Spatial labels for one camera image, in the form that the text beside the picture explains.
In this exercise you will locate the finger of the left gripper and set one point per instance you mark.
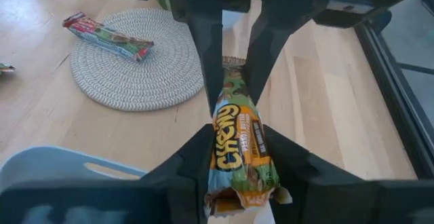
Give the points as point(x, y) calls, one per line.
point(210, 54)
point(288, 13)

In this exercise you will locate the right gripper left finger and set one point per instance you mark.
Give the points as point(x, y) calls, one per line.
point(152, 200)

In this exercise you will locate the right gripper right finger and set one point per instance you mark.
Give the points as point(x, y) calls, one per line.
point(339, 200)

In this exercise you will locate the blue orange Chewy granola bar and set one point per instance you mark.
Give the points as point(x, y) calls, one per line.
point(237, 139)

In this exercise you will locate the red green Chewy granola bar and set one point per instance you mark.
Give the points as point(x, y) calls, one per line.
point(108, 37)

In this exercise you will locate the round white woven mat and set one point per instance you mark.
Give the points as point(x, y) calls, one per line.
point(142, 78)

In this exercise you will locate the light grey plastic bin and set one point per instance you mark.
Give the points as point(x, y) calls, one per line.
point(51, 164)

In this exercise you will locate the black aluminium table frame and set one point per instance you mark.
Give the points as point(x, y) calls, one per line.
point(390, 81)

